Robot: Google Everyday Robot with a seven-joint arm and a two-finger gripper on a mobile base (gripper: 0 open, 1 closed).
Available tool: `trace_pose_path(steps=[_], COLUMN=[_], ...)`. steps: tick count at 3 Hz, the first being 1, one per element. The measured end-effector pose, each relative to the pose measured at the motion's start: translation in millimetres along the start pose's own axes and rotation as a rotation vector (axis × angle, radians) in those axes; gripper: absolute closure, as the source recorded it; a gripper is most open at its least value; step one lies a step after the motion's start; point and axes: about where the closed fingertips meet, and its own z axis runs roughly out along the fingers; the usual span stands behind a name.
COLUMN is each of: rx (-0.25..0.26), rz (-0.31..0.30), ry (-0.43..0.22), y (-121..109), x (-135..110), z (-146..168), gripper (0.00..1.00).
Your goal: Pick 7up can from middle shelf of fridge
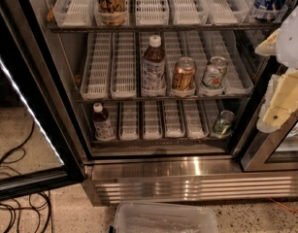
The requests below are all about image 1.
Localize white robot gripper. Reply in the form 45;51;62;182
254;5;298;133

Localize white green 7up can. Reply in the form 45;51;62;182
201;55;228;96

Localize gold beverage can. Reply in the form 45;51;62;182
172;56;197;97

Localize stainless steel fridge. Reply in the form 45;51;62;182
23;0;298;205

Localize brown tea bottle middle shelf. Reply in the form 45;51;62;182
142;35;166;97

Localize brown tea bottle shelf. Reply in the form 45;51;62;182
92;103;116;142
142;35;166;97

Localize tall gold black can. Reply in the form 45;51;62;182
96;0;126;26

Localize brown tea bottle bottom shelf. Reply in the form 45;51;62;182
92;103;116;142

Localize open fridge glass door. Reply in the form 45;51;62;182
0;0;85;201

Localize clear plastic storage bin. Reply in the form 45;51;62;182
109;202;218;233

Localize middle wire shelf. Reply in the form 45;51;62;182
77;94;250;104

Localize wire shelf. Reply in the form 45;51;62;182
77;94;250;104
48;22;280;33

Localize top wire shelf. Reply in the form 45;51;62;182
48;22;280;33

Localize orange floor cable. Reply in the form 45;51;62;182
268;197;298;216

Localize black floor cables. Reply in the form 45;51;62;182
0;119;53;233

